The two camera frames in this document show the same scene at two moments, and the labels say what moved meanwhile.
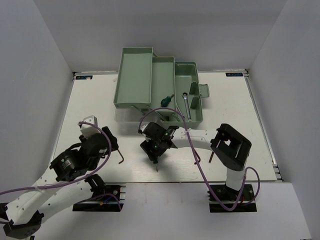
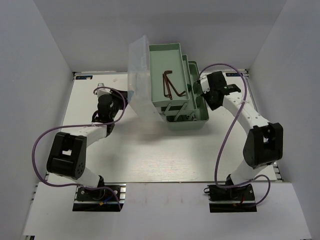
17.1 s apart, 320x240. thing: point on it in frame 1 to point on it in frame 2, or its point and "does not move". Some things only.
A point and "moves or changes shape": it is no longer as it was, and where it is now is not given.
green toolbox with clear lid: x=169 y=88 moves or changes shape
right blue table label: x=234 y=74 does not move
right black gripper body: x=156 y=142 to x=208 y=97
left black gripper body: x=114 y=144 to x=118 y=103
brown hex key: x=199 y=156 to x=174 y=87
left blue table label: x=88 y=77 does not move
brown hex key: x=121 y=156 to x=165 y=72
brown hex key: x=211 y=157 to x=170 y=95
